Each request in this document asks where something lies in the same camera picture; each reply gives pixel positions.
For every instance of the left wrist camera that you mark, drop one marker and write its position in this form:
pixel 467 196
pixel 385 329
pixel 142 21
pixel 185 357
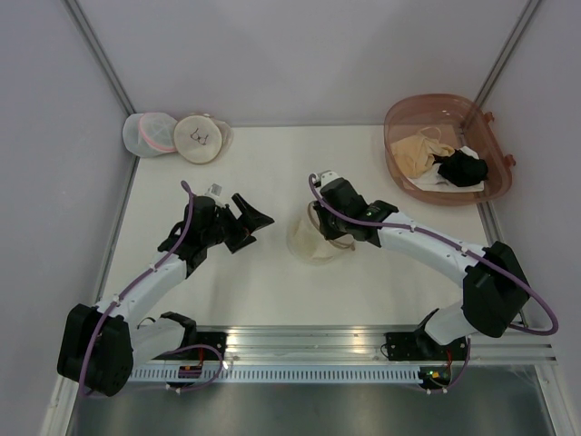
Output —
pixel 214 192

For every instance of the aluminium frame post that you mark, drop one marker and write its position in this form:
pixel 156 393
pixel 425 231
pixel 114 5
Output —
pixel 508 49
pixel 92 41

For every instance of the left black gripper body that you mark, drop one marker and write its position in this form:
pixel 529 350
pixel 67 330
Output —
pixel 234 224

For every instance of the white garment in basket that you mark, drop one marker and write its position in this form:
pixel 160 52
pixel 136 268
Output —
pixel 431 181

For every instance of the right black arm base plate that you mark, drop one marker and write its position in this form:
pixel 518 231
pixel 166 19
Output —
pixel 408 347

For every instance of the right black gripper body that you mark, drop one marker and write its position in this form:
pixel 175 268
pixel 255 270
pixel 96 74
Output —
pixel 324 222

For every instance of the white pink-trim mesh laundry bag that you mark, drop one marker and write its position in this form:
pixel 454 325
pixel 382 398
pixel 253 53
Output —
pixel 148 135

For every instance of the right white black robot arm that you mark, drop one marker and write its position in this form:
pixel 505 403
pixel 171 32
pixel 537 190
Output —
pixel 491 279

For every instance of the black garment in basket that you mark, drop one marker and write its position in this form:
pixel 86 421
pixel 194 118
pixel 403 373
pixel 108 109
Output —
pixel 461 169

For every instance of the white slotted cable duct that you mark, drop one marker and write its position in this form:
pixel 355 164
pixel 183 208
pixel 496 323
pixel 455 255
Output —
pixel 313 374

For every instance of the beige mesh bag at back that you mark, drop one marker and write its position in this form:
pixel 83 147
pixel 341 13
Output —
pixel 201 138

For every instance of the beige bra in basket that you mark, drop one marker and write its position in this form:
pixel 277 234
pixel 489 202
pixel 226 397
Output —
pixel 414 155

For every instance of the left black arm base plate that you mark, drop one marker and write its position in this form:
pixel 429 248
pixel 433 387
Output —
pixel 208 346

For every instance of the left aluminium frame post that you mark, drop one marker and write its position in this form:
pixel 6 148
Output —
pixel 92 41

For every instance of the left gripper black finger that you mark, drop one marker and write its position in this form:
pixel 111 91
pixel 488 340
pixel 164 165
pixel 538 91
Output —
pixel 251 220
pixel 238 241

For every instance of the aluminium front rail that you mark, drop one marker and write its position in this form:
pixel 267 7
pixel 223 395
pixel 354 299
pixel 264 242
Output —
pixel 358 345

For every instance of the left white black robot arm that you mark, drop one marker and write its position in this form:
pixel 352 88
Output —
pixel 103 343

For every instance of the brown translucent plastic basket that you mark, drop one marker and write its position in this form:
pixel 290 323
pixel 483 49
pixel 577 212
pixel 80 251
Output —
pixel 463 124

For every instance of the right aluminium frame post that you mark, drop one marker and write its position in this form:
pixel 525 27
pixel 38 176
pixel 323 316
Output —
pixel 508 49

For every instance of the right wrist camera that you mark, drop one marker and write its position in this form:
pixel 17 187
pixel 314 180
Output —
pixel 326 177

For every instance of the beige round mesh laundry bag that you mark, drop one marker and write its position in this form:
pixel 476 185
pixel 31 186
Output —
pixel 307 243

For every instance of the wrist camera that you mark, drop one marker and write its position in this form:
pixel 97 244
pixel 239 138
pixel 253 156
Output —
pixel 326 177
pixel 214 192

